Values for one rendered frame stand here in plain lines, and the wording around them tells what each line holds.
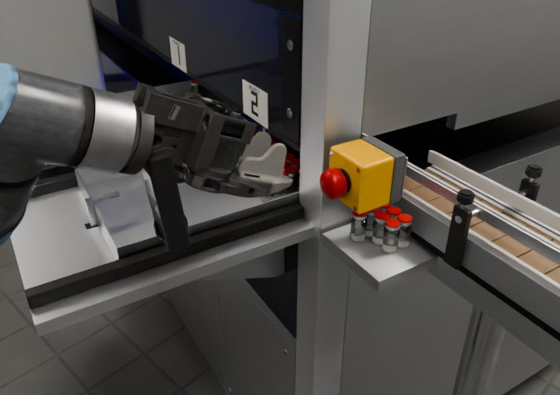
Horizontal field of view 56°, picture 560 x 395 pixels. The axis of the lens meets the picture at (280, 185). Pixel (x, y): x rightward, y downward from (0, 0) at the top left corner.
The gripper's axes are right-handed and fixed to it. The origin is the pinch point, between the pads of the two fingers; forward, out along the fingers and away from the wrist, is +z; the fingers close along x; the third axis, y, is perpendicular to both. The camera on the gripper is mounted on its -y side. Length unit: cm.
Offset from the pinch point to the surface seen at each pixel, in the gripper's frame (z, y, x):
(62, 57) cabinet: -1, -11, 106
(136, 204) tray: -4.0, -17.0, 27.2
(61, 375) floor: 18, -104, 86
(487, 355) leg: 35.8, -15.0, -15.7
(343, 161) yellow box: 8.8, 4.5, 0.5
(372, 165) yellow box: 9.9, 5.8, -3.2
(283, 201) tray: 11.9, -6.6, 12.1
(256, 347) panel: 34, -48, 28
